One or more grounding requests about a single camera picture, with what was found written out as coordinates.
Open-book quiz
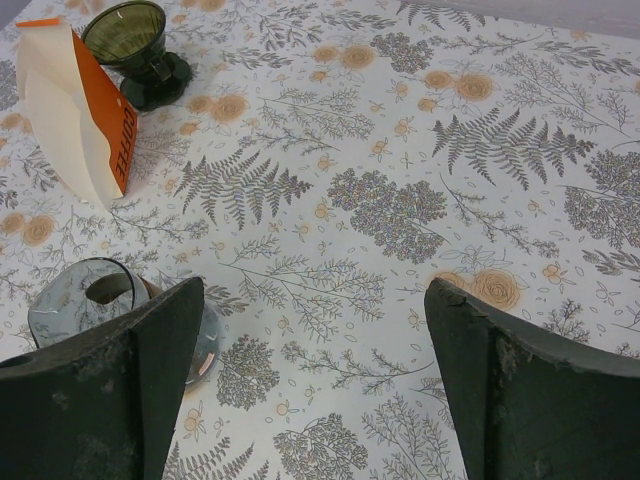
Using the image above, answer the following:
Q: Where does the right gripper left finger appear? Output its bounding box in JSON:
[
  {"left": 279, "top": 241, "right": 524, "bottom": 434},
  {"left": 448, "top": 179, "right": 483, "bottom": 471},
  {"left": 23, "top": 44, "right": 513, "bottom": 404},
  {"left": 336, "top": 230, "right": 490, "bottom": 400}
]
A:
[{"left": 1, "top": 277, "right": 204, "bottom": 479}]

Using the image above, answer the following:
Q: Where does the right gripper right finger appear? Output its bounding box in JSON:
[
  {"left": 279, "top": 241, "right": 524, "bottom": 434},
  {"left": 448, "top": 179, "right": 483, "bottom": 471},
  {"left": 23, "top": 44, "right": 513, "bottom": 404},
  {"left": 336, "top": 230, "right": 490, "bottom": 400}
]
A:
[{"left": 424, "top": 278, "right": 639, "bottom": 479}]

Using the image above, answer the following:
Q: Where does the grey glass carafe wooden collar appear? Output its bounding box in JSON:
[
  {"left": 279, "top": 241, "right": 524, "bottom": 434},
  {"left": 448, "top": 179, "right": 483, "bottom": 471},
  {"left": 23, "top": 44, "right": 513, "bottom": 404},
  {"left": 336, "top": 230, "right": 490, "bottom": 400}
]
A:
[{"left": 27, "top": 257, "right": 224, "bottom": 392}]

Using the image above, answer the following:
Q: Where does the orange coffee filter pack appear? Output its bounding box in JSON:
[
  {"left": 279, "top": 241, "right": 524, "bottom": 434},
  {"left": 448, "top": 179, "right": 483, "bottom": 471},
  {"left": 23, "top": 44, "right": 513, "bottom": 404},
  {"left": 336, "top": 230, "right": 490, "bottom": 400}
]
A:
[{"left": 16, "top": 18, "right": 138, "bottom": 210}]

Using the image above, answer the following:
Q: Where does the green glass dripper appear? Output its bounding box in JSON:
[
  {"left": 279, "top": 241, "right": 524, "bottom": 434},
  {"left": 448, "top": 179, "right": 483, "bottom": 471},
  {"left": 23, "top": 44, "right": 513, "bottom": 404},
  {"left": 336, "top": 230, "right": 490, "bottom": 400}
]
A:
[{"left": 81, "top": 1, "right": 192, "bottom": 111}]

